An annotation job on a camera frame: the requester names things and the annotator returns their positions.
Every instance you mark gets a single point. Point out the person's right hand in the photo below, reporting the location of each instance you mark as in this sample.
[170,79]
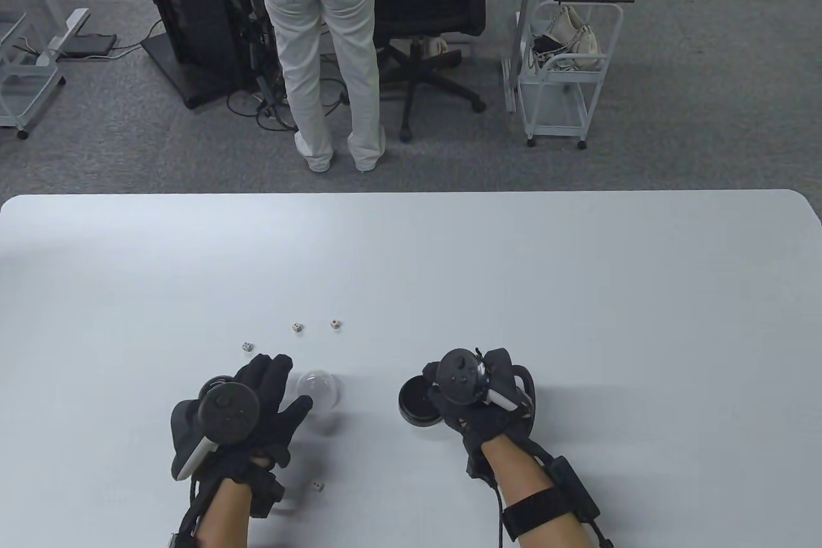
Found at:
[494,426]

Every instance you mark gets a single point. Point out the black glove sensor module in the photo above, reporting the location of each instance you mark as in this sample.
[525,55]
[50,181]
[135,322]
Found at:
[475,464]
[266,493]

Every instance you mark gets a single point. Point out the clear dice shaker dome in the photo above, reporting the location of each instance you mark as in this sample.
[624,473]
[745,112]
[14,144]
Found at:
[321,390]

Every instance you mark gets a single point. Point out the person's right forearm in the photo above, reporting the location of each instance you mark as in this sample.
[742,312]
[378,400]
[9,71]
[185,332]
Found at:
[520,477]

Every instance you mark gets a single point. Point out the black dice shaker base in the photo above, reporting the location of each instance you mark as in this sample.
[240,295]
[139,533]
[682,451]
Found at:
[414,406]

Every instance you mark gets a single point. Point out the white metal frame cart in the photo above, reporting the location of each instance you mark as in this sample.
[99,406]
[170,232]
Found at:
[29,68]

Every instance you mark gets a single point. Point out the black office chair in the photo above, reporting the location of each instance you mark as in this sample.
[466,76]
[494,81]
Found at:
[443,2]

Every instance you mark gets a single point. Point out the black floor box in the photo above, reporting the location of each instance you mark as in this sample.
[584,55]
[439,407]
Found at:
[90,45]

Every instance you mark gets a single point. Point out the black computer tower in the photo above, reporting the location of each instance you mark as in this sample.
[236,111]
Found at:
[192,8]

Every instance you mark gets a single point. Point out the person's left hand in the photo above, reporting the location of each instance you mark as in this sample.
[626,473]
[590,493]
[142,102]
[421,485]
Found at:
[282,426]

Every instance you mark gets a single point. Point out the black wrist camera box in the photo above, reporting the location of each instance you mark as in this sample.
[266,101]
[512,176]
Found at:
[174,540]
[575,487]

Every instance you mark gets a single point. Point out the beige handbag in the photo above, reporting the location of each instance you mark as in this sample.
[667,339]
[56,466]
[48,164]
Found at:
[578,37]

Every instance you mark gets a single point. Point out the black tracking controller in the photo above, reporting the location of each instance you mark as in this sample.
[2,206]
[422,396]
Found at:
[228,410]
[459,378]

